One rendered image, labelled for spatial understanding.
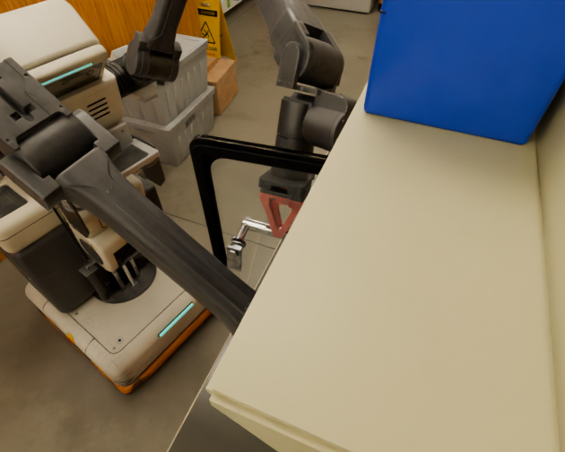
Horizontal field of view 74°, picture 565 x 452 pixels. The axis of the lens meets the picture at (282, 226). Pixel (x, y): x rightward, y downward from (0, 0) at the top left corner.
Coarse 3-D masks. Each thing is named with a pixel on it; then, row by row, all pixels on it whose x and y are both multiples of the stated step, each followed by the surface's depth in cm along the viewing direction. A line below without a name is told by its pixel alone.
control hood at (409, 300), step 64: (384, 128) 24; (320, 192) 20; (384, 192) 20; (448, 192) 20; (512, 192) 20; (320, 256) 17; (384, 256) 17; (448, 256) 17; (512, 256) 17; (256, 320) 15; (320, 320) 15; (384, 320) 15; (448, 320) 15; (512, 320) 15; (256, 384) 13; (320, 384) 13; (384, 384) 13; (448, 384) 13; (512, 384) 13; (320, 448) 12; (384, 448) 12; (448, 448) 12; (512, 448) 12
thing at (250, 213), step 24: (240, 144) 43; (264, 144) 42; (216, 168) 46; (240, 168) 45; (264, 168) 44; (216, 192) 49; (240, 192) 48; (264, 192) 47; (288, 192) 46; (240, 216) 52; (264, 216) 50; (288, 216) 49; (240, 240) 56; (264, 240) 54; (264, 264) 59
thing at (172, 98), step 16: (192, 48) 231; (192, 64) 236; (176, 80) 226; (192, 80) 242; (128, 96) 224; (160, 96) 216; (176, 96) 231; (192, 96) 249; (128, 112) 236; (144, 112) 230; (160, 112) 224; (176, 112) 238
